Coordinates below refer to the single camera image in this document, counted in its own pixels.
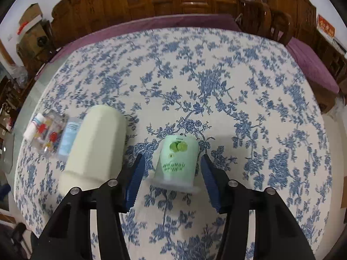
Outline blue floral tablecloth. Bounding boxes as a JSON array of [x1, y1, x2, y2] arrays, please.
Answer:
[[14, 28, 332, 259]]

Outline green lime-print plastic cup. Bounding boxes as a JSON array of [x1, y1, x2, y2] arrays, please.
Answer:
[[151, 135, 199, 194]]

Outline white paper cup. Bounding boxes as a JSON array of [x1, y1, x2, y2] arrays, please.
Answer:
[[23, 113, 45, 142]]

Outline purple armchair cushion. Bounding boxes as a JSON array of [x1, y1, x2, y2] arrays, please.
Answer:
[[286, 37, 339, 94]]

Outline clear cup with blue label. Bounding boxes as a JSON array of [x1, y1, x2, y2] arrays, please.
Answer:
[[57, 117, 82, 161]]

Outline stacked cardboard boxes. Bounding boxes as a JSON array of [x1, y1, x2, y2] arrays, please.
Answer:
[[16, 3, 56, 70]]

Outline red printed box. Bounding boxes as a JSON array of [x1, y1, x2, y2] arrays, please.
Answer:
[[316, 14, 335, 42]]

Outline clear jar with colourful candies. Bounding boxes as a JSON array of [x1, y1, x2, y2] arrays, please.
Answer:
[[32, 110, 66, 157]]

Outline carved wooden sofa bench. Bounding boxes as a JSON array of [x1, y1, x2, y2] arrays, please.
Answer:
[[51, 0, 237, 48]]

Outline cream cylindrical tin can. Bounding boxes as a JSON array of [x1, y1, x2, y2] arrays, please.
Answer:
[[58, 105, 127, 196]]

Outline carved wooden armchair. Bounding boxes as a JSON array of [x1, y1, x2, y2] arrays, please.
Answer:
[[236, 0, 345, 113]]

